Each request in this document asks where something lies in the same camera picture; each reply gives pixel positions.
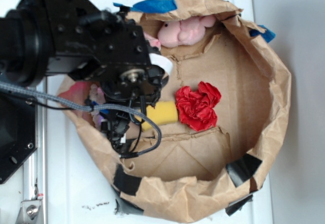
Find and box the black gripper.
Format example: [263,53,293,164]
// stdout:
[99,65,169,155]

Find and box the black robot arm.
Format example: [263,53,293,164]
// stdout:
[1,0,173,158]

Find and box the crumpled red paper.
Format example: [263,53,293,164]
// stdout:
[175,81,221,132]

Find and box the yellow sponge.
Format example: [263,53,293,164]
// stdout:
[146,101,178,126]

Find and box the pink plush toy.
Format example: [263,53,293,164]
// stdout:
[144,15,216,50]

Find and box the brown paper bag bin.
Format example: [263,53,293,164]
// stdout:
[66,0,291,223]

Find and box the white plastic tray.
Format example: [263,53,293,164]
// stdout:
[46,0,274,224]

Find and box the grey braided cable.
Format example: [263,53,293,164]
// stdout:
[0,81,163,158]

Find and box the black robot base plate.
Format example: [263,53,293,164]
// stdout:
[1,95,37,184]

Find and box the aluminium frame rail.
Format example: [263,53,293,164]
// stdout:
[23,105,46,223]

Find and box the metal corner bracket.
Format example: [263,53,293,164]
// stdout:
[15,200,44,224]

